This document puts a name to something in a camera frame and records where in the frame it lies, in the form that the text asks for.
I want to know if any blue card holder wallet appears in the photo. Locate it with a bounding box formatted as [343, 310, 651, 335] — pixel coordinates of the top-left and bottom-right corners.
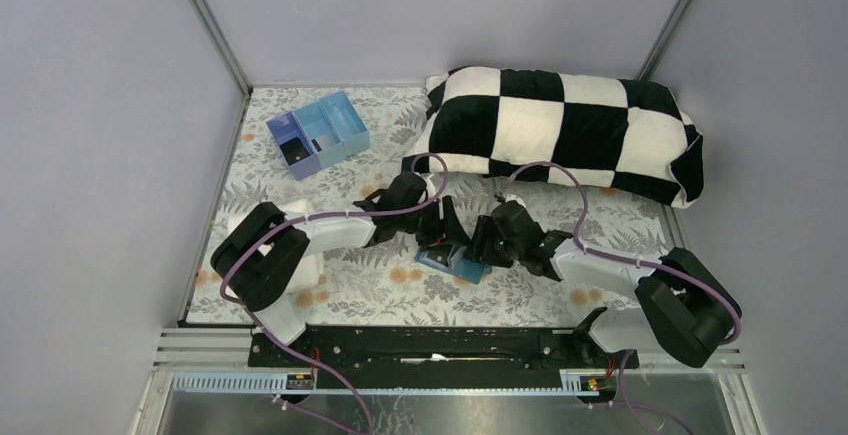
[415, 244, 492, 284]

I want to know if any black and white checkered pillow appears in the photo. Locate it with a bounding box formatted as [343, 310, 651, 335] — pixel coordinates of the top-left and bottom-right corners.
[401, 66, 704, 209]

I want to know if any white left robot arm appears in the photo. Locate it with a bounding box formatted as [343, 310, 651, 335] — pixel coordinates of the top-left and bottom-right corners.
[210, 172, 447, 346]

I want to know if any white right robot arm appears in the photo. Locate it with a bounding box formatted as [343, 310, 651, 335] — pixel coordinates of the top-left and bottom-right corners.
[464, 201, 742, 368]

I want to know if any white folded towel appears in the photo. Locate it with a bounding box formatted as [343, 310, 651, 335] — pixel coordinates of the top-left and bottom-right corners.
[226, 198, 324, 294]

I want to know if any floral patterned table mat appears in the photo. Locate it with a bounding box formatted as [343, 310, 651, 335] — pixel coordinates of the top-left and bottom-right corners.
[207, 87, 669, 327]

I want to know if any blue compartment organizer box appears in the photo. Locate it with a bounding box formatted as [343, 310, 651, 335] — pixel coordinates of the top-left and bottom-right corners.
[266, 91, 370, 180]

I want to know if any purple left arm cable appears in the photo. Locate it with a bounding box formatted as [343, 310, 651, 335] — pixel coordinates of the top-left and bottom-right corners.
[219, 152, 450, 435]

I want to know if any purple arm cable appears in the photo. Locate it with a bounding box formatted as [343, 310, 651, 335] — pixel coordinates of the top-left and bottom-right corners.
[496, 161, 743, 347]
[219, 152, 450, 435]

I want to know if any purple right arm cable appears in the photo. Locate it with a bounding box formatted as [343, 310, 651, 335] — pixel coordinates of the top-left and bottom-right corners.
[496, 161, 743, 347]

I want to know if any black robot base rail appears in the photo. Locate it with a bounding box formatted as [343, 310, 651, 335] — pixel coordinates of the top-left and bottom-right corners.
[248, 325, 639, 382]

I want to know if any perforated metal cable tray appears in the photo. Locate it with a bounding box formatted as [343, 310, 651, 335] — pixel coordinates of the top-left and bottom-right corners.
[172, 367, 600, 398]

